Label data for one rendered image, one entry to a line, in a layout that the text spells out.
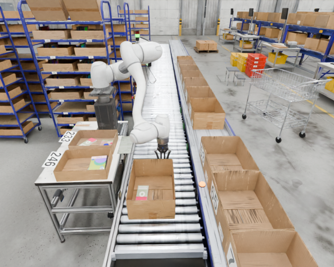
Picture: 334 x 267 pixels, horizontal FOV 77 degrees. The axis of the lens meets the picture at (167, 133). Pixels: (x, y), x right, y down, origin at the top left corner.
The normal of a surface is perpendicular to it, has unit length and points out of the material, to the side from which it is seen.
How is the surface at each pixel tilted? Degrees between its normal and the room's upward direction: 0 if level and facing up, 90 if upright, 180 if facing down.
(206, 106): 89
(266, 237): 89
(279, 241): 90
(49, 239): 0
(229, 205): 2
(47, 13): 118
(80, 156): 88
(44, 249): 0
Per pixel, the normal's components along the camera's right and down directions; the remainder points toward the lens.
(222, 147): 0.01, 0.50
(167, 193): 0.00, -0.86
